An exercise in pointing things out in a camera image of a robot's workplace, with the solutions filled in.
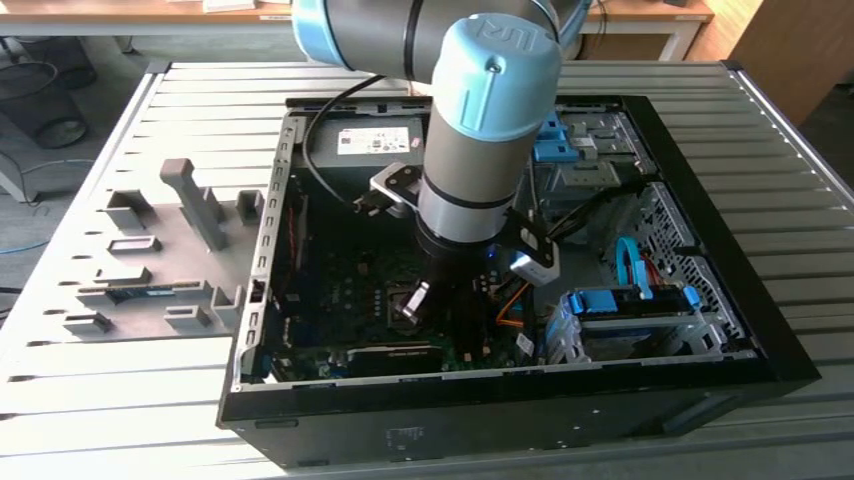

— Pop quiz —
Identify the black camera bracket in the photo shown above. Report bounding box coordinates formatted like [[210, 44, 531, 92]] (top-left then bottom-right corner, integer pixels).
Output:
[[503, 208, 563, 266], [387, 167, 423, 195]]

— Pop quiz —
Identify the black mesh waste bin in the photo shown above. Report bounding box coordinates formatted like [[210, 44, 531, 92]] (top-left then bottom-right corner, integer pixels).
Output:
[[0, 62, 92, 150]]

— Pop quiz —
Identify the blue SATA wire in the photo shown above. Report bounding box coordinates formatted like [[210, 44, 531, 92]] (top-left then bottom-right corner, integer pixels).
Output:
[[613, 234, 659, 301]]

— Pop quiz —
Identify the black graphics card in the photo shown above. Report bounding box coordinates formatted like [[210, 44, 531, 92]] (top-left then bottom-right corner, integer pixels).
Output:
[[337, 341, 447, 377]]

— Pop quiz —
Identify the grey parts rack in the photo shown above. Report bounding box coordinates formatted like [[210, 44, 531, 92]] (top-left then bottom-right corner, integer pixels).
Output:
[[61, 157, 267, 346]]

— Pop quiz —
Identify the orange SATA wire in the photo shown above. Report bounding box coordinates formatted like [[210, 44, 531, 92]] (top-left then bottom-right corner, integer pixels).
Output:
[[493, 288, 535, 330]]

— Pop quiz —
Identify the hard disk in blue carrier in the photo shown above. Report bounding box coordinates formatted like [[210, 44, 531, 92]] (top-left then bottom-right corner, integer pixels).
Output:
[[564, 285, 702, 317]]

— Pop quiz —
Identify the metal socket cover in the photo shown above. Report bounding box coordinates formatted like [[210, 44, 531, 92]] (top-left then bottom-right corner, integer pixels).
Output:
[[381, 282, 428, 333]]

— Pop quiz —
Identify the wooden desk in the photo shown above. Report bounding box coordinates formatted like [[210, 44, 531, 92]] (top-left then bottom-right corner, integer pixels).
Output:
[[0, 0, 715, 64]]

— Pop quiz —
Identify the RAM stick with label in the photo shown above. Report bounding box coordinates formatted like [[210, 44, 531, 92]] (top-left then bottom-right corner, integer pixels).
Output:
[[80, 282, 201, 301]]

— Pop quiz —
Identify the metal drive cage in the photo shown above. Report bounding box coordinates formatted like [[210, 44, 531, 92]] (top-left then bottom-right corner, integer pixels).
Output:
[[529, 107, 660, 222], [539, 287, 759, 366]]

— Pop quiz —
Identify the black wire bundle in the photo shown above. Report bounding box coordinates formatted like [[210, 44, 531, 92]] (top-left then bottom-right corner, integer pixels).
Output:
[[492, 182, 648, 301]]

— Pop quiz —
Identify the black PC case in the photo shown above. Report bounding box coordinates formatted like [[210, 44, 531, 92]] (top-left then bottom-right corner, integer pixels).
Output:
[[213, 94, 823, 469]]

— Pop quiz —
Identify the grey power supply unit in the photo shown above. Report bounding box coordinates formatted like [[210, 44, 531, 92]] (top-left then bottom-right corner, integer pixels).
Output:
[[291, 116, 428, 241]]

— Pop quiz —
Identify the wooden cabinet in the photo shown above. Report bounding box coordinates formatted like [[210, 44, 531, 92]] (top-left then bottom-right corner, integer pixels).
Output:
[[726, 0, 854, 129]]

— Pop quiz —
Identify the green motherboard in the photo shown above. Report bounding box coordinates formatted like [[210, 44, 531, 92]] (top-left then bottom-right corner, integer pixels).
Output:
[[265, 219, 535, 376]]

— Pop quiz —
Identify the black camera cable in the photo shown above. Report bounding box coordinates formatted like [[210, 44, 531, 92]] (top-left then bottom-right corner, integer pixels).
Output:
[[299, 73, 375, 209]]

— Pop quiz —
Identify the white paper stack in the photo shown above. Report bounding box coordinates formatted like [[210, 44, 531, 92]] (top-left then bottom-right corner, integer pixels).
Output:
[[198, 0, 259, 15]]

